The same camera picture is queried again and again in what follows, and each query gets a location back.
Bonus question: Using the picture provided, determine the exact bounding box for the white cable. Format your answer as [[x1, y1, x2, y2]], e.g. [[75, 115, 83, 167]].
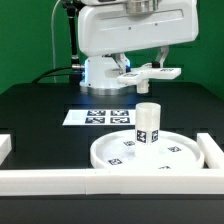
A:
[[50, 0, 63, 84]]

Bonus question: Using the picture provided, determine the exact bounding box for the white cross-shaped table base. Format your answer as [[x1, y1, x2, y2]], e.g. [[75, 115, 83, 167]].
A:
[[117, 64, 181, 94]]

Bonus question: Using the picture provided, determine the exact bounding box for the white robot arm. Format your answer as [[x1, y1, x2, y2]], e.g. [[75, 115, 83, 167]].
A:
[[78, 0, 198, 95]]

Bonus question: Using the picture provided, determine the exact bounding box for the black camera stand pole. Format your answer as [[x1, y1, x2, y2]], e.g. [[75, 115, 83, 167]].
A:
[[62, 0, 82, 85]]

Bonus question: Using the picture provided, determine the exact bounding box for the white U-shaped fence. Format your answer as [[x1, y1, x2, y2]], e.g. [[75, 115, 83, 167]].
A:
[[0, 133, 224, 196]]

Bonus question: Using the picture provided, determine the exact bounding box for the white round table top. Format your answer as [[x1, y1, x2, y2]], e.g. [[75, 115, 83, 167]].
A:
[[90, 129, 205, 171]]

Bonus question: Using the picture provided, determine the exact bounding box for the black cable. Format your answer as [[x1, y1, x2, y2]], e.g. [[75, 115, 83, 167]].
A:
[[31, 64, 85, 84]]

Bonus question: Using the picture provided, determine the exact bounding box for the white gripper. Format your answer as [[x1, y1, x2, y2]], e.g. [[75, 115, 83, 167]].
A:
[[78, 0, 198, 74]]

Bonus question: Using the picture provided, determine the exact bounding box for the white marker sheet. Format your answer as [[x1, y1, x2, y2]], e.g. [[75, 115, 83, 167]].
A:
[[63, 109, 135, 126]]

